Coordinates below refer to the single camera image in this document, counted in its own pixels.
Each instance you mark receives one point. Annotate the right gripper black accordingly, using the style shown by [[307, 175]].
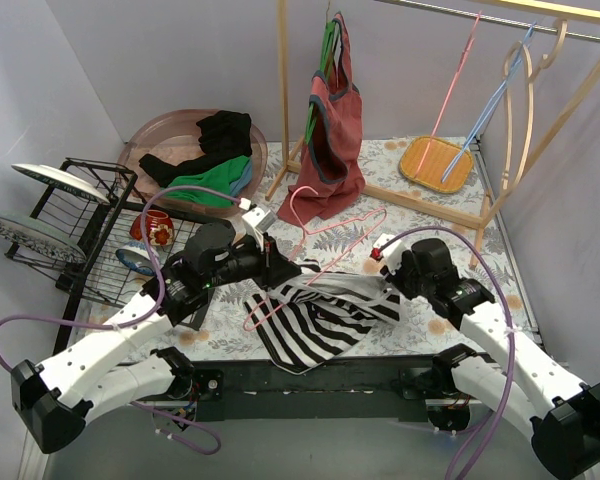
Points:
[[396, 275]]

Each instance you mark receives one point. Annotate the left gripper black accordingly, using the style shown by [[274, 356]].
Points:
[[271, 258]]

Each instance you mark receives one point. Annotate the black white striped tank top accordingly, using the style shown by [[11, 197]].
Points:
[[317, 316]]

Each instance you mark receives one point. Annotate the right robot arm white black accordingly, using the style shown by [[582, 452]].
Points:
[[556, 411]]

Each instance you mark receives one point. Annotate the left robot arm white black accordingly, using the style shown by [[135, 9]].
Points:
[[58, 397]]

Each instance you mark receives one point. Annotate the red tank top green trim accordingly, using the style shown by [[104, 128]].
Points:
[[330, 179]]

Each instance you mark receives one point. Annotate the green plastic hanger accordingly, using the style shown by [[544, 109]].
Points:
[[328, 49]]

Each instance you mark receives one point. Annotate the wooden hanger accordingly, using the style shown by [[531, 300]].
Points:
[[520, 74]]

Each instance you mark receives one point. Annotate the floral tablecloth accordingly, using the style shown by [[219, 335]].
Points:
[[305, 314]]

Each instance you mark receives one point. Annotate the blue garment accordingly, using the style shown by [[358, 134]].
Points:
[[243, 181]]

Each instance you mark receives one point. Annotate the green garment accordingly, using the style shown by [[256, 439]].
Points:
[[217, 178]]

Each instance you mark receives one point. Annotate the red floral bowl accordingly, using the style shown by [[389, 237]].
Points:
[[159, 227]]

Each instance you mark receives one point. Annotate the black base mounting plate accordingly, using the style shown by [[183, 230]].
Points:
[[398, 387]]

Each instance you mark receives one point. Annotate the orange woven bamboo tray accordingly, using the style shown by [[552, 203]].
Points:
[[426, 159]]

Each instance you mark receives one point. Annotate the blue white ceramic bowl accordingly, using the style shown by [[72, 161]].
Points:
[[135, 255]]

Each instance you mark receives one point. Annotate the black garment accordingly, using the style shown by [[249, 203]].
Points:
[[225, 137]]

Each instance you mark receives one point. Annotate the pink translucent plastic basin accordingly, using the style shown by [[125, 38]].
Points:
[[174, 137]]

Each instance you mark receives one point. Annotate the white plate dark rim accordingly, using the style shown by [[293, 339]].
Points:
[[61, 180]]

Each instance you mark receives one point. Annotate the blue patterned plate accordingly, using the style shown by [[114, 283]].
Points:
[[40, 238]]

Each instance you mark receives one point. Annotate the metal hanging rod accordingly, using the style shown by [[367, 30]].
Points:
[[490, 19]]

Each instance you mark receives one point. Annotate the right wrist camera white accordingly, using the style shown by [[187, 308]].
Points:
[[389, 250]]

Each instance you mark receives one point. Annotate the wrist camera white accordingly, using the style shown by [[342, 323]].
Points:
[[256, 220], [389, 250]]

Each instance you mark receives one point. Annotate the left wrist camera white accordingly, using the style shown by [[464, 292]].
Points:
[[256, 220]]

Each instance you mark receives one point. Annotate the black wire dish rack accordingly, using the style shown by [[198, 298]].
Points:
[[99, 229]]

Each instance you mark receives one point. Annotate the blue wire hanger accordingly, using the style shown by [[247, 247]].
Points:
[[495, 100]]

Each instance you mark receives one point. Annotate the pink wire hanger rear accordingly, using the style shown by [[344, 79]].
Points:
[[462, 61]]

